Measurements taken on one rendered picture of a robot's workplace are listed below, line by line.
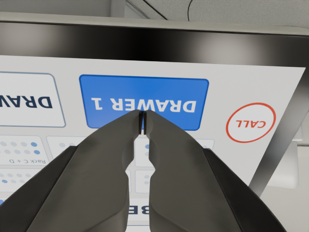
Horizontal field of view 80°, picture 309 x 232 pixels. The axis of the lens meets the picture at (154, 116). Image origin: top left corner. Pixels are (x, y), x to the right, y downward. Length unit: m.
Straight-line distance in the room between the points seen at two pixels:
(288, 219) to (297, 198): 0.34
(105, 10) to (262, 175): 0.26
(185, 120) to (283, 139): 0.09
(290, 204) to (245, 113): 3.45
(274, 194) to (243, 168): 3.38
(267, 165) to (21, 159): 0.23
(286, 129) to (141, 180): 0.14
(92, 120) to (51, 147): 0.05
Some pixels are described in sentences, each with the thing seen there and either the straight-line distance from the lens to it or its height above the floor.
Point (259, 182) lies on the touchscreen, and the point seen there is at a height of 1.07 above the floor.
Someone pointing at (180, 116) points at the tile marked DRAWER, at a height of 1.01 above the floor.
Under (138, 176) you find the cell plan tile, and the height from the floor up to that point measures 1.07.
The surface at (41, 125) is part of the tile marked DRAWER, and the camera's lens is 0.18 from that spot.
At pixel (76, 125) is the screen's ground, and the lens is 0.17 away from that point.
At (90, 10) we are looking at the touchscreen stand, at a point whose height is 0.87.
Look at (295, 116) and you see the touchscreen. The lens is 0.19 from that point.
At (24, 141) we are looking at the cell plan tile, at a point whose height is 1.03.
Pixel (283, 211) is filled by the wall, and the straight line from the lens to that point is 3.64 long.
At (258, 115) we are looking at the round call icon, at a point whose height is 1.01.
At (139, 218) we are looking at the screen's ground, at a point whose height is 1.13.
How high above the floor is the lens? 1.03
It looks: 8 degrees down
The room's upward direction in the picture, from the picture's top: 179 degrees counter-clockwise
